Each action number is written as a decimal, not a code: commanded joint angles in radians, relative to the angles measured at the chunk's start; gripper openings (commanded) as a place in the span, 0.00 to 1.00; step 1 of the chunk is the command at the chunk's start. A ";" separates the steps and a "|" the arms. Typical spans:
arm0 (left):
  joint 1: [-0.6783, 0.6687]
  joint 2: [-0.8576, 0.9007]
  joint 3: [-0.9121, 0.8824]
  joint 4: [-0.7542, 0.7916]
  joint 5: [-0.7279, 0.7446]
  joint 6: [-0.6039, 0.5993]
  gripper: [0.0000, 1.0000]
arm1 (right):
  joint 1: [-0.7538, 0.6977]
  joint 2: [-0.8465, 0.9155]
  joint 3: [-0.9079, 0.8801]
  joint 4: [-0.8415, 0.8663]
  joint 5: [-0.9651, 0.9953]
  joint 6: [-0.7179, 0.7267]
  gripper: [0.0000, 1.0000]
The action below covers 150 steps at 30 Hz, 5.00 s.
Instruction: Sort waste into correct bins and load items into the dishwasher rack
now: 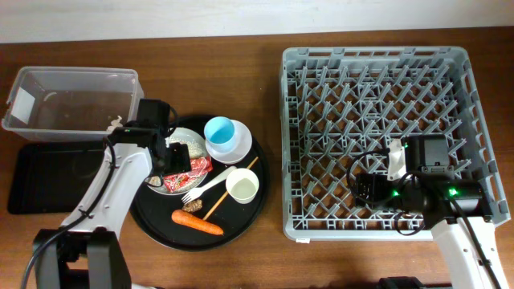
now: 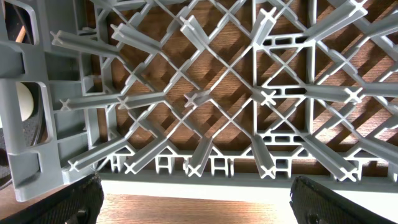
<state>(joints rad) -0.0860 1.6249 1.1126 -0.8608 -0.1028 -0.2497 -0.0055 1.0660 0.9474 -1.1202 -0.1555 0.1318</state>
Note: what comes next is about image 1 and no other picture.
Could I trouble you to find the red snack wrapper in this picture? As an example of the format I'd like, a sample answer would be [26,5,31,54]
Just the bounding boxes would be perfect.
[164,157,213,193]

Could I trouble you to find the white tissue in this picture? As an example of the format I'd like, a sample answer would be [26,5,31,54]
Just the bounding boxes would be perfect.
[106,116,123,132]

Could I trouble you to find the grey dinner plate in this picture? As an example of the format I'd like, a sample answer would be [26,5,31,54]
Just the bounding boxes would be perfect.
[147,128,209,195]

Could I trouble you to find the white plastic fork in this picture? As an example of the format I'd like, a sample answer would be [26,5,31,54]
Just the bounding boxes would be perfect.
[182,166,236,205]

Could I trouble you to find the light blue plastic cup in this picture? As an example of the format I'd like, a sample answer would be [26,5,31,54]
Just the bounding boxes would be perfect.
[204,116,235,153]

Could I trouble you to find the small white cup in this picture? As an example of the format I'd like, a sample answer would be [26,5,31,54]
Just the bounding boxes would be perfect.
[226,169,259,205]

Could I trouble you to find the pink plastic bowl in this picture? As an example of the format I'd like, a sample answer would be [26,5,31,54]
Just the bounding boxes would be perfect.
[205,120,252,165]

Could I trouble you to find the wooden chopstick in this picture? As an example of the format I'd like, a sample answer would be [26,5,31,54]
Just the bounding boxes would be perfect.
[203,157,259,221]

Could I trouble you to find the food scraps rice and nuts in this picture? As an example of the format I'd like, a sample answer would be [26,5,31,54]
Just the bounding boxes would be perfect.
[145,132,210,194]

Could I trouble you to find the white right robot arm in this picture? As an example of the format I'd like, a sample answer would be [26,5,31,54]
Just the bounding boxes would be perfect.
[352,171,509,288]

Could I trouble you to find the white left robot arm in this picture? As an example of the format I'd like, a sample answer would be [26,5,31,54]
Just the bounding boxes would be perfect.
[22,127,174,288]

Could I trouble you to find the grey dishwasher rack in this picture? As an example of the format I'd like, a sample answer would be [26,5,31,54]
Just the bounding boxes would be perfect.
[279,47,511,242]

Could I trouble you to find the clear plastic waste bin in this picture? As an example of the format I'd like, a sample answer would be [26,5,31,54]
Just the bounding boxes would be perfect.
[1,66,145,142]

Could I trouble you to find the brown food lump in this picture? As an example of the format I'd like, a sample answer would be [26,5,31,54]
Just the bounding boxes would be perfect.
[182,199,202,214]

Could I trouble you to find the orange carrot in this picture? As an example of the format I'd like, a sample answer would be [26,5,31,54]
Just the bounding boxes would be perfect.
[171,210,224,235]

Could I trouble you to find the round black serving tray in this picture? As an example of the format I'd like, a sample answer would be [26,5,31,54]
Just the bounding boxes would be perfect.
[130,140,270,251]

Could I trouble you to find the black rectangular tray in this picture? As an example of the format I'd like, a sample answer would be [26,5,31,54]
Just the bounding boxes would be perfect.
[7,141,105,214]

